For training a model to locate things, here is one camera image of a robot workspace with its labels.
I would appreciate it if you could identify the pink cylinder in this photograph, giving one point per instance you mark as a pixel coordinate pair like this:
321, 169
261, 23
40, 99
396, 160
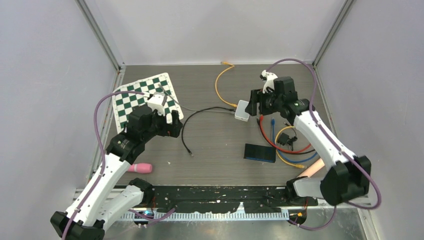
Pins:
141, 168

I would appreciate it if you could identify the green white chessboard mat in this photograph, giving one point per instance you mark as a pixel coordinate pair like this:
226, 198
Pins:
136, 94

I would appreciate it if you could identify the beige cylinder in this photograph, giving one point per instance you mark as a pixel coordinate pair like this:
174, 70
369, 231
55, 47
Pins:
313, 169

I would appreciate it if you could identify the black power adapter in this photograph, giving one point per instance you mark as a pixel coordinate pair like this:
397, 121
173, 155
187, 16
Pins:
285, 139

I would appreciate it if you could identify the black network switch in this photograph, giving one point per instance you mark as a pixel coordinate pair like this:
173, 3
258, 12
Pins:
259, 153

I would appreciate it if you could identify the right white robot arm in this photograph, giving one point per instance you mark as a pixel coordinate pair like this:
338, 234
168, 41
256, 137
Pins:
347, 176

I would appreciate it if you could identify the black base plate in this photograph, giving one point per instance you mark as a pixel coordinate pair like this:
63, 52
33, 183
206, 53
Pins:
221, 199

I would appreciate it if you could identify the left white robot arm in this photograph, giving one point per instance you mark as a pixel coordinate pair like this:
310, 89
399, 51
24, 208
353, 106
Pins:
90, 215

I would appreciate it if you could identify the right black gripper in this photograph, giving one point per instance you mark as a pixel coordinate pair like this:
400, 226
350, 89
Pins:
258, 96

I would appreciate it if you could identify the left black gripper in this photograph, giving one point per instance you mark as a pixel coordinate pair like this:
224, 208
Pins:
171, 129

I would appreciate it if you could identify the white router box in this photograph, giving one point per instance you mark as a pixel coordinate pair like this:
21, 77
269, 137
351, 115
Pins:
240, 111

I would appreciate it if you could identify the slotted cable duct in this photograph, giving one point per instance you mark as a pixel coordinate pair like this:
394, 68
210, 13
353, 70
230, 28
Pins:
239, 215

